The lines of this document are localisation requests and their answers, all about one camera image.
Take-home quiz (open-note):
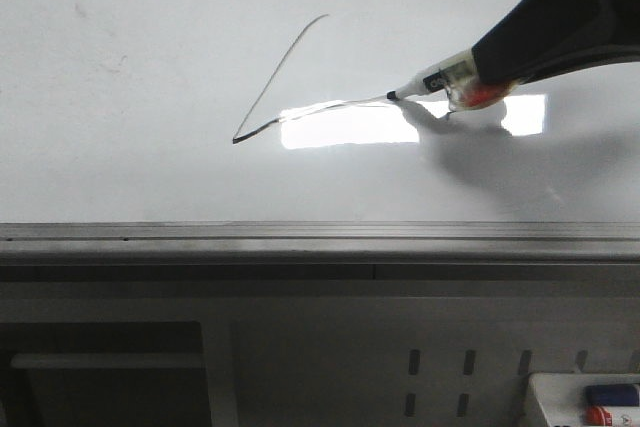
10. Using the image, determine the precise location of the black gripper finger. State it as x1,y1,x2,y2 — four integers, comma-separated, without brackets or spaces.
472,0,639,84

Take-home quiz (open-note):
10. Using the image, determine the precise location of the white black whiteboard marker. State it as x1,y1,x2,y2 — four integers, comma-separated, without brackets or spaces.
386,49,478,101

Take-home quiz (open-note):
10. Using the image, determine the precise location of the white marker tray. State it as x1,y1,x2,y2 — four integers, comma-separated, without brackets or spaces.
519,373,639,426

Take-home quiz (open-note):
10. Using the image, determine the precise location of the red capped marker in tray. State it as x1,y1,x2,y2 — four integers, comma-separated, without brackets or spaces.
585,406,640,427

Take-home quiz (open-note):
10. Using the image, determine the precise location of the grey perforated metal panel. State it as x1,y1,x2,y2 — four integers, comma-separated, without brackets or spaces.
1,280,639,426

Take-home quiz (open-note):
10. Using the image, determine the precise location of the white whiteboard with aluminium frame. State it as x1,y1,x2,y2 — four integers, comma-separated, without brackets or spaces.
1,0,639,281

